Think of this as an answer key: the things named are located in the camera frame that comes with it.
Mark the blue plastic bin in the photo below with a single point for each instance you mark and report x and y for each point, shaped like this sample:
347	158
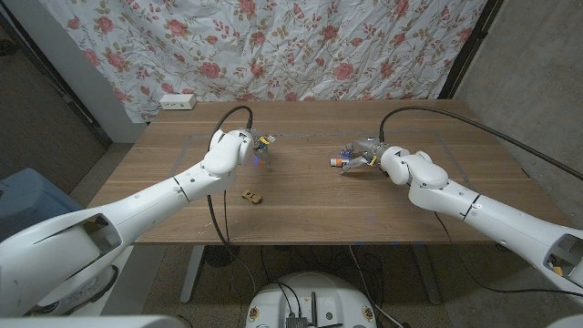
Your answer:
32	200

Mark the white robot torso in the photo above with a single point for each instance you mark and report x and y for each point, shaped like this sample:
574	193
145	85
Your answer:
328	296

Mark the black antenna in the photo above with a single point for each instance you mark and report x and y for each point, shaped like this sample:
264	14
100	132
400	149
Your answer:
314	310

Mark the grey sneaker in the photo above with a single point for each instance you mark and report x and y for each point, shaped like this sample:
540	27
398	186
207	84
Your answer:
86	291

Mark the yellow toy car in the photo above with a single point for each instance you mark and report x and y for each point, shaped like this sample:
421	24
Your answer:
252	197

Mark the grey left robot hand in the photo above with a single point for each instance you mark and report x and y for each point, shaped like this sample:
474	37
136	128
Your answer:
263	146

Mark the grey table leg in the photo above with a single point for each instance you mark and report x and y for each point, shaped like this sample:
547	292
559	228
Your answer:
428	278
191	273

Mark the white power strip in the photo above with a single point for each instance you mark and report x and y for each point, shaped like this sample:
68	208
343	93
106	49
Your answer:
177	101

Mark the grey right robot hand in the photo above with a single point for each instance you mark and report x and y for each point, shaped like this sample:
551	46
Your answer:
366	150

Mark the black backdrop stand pole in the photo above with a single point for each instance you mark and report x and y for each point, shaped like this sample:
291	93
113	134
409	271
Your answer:
469	45

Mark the grey computer box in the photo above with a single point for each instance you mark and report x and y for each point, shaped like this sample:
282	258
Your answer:
296	322

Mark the floral backdrop cloth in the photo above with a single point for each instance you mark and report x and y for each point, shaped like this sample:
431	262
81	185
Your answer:
273	50

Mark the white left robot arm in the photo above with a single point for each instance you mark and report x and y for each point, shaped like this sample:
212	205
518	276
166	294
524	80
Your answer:
136	214

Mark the black round floor fan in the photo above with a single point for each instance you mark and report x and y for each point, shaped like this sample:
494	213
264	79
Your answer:
221	256

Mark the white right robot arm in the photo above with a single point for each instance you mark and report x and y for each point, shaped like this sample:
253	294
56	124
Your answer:
478	209

